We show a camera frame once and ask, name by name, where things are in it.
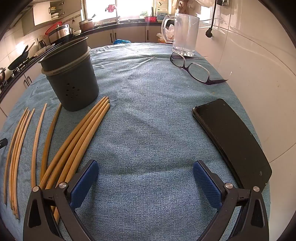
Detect grey utensil holder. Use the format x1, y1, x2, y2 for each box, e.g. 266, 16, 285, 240
38, 37, 100, 112

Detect set of wooden chopsticks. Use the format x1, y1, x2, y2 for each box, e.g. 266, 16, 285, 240
3, 96, 111, 220

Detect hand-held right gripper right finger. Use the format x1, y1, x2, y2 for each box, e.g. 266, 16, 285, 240
193, 160, 270, 241

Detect black wok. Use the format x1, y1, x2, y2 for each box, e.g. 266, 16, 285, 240
8, 45, 30, 70

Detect bunch of hanging plastic bags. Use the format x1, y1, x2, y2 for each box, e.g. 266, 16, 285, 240
176, 0, 214, 15

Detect dark-framed eyeglasses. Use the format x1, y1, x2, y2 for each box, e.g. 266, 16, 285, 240
170, 52, 232, 86

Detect clear glass mug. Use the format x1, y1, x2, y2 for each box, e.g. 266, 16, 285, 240
161, 13, 200, 57

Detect brown cooking pot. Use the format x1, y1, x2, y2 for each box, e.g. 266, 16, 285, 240
79, 19, 95, 32

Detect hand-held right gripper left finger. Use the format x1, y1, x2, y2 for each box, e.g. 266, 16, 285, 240
23, 159, 99, 241

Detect black power cable with plug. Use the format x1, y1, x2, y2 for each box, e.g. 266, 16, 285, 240
205, 0, 220, 38

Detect silver rice cooker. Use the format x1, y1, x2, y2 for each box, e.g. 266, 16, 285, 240
54, 23, 71, 40

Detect open upper cabinet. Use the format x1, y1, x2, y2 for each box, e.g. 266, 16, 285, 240
22, 0, 82, 36

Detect orange bin with plastic bag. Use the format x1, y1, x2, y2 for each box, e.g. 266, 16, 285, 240
157, 24, 175, 43

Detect blue tablecloth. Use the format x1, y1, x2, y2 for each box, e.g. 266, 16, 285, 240
0, 42, 271, 241

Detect black smartphone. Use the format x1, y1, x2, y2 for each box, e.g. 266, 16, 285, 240
192, 98, 273, 190

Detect kitchen window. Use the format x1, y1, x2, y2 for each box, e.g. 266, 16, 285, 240
83, 0, 178, 20

